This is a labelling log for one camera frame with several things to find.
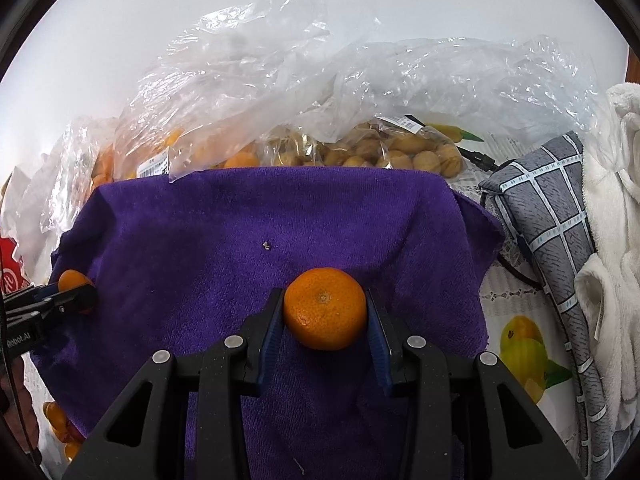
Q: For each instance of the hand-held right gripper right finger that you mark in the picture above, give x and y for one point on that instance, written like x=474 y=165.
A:
x=379 y=340

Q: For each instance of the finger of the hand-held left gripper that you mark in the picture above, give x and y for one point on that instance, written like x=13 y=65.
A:
x=80 y=301
x=45 y=291

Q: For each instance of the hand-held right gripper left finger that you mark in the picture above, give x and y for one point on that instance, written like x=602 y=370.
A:
x=272 y=332

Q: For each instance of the small orange kumquat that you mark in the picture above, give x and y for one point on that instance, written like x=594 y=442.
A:
x=72 y=279

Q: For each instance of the large orange mandarin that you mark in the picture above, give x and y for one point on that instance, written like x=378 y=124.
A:
x=325 y=310

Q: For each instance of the clear plastic bag of mandarins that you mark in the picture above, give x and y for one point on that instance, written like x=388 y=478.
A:
x=165 y=105

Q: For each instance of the red box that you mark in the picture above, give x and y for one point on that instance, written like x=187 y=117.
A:
x=10 y=270

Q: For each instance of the crumpled clear plastic bag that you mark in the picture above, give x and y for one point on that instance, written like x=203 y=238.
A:
x=55 y=185

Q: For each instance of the purple towel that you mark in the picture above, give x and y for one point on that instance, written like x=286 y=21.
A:
x=200 y=240

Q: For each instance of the white bag label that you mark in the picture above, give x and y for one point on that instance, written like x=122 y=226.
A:
x=400 y=122
x=152 y=166

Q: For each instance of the grey checked cushion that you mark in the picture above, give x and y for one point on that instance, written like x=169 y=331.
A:
x=550 y=210

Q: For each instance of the white striped towel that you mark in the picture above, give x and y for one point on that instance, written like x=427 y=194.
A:
x=617 y=210

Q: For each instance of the brown wooden frame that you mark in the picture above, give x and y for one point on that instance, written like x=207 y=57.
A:
x=634 y=65

